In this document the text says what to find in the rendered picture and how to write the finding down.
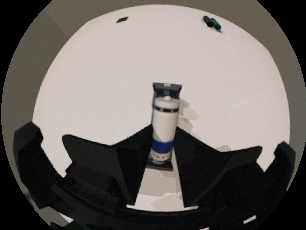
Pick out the white and blue battery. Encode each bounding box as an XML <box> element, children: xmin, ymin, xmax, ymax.
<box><xmin>150</xmin><ymin>96</ymin><xmax>181</xmax><ymax>160</ymax></box>

